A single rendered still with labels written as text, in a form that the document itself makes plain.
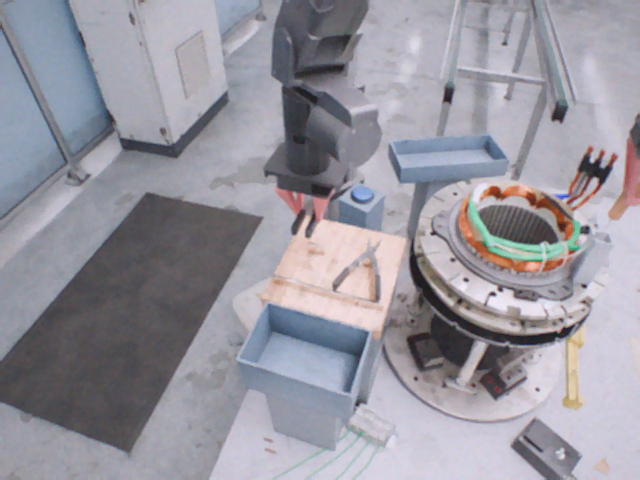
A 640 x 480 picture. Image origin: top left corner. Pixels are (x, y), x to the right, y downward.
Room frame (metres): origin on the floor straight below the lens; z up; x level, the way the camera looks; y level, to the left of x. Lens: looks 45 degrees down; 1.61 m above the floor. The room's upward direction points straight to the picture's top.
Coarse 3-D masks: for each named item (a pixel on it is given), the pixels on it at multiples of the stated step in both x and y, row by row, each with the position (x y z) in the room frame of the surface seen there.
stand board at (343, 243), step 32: (320, 224) 0.57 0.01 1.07; (288, 256) 0.49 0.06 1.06; (320, 256) 0.49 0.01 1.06; (352, 256) 0.49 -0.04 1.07; (384, 256) 0.49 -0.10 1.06; (288, 288) 0.42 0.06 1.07; (352, 288) 0.42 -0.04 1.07; (384, 288) 0.42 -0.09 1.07; (352, 320) 0.36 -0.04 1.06; (384, 320) 0.37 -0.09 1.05
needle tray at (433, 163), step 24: (408, 144) 0.85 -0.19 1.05; (432, 144) 0.85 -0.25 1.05; (456, 144) 0.86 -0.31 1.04; (480, 144) 0.87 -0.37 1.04; (408, 168) 0.74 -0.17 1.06; (432, 168) 0.75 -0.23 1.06; (456, 168) 0.75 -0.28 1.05; (480, 168) 0.76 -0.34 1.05; (504, 168) 0.77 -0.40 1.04; (432, 192) 0.76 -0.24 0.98
